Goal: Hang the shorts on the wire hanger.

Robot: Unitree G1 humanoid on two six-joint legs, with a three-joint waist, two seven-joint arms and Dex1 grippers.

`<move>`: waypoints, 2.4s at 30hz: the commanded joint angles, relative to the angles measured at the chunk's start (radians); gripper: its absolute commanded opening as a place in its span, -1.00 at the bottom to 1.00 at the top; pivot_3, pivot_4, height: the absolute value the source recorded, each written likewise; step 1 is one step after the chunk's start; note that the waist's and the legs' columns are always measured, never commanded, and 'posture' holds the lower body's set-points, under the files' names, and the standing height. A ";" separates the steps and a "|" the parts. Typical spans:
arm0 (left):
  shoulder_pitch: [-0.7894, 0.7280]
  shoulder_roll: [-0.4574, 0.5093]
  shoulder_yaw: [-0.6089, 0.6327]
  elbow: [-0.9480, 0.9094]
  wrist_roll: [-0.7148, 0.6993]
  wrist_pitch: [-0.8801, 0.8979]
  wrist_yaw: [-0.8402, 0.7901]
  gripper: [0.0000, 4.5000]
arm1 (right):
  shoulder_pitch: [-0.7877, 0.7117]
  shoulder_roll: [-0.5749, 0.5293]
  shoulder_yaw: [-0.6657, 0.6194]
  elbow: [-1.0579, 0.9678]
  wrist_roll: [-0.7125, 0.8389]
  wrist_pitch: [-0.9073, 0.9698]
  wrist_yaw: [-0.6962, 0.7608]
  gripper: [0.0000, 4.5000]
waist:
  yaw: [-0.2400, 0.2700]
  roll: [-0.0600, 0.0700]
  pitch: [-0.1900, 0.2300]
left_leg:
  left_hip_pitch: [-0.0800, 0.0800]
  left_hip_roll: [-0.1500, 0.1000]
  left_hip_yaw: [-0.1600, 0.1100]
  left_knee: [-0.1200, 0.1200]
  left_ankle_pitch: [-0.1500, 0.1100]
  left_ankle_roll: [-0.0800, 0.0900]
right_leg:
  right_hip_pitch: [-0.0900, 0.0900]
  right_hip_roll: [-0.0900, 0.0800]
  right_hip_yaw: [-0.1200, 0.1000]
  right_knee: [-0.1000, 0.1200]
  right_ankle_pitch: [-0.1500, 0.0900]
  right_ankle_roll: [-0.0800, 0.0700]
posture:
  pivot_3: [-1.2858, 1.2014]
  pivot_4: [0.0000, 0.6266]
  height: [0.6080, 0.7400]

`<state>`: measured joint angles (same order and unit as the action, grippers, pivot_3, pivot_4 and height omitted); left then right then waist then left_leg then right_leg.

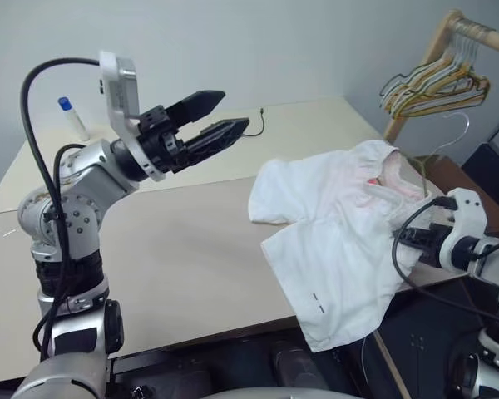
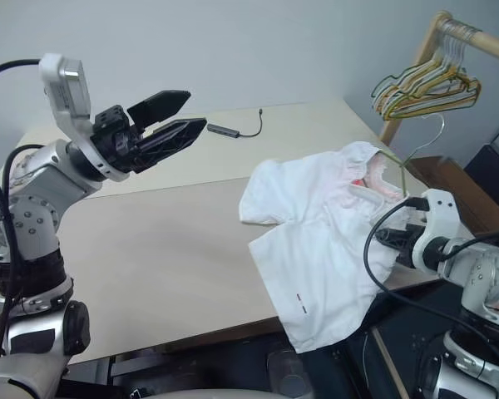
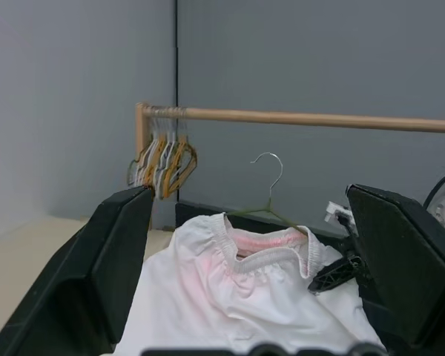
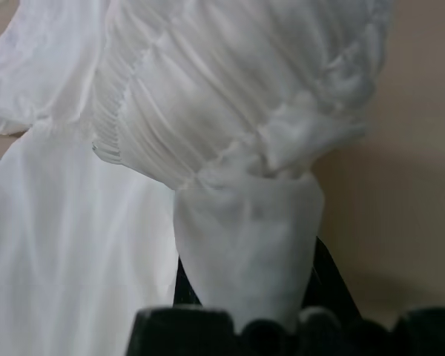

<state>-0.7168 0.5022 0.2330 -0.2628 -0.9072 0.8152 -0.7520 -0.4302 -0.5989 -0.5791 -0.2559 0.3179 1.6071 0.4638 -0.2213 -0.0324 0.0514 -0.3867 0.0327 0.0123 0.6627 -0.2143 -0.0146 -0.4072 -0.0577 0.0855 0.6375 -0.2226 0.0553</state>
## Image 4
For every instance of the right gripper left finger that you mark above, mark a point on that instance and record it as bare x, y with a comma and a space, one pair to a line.
185, 285

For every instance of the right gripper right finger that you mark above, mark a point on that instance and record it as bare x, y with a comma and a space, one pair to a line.
333, 282

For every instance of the white garment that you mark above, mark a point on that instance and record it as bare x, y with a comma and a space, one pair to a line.
170, 130

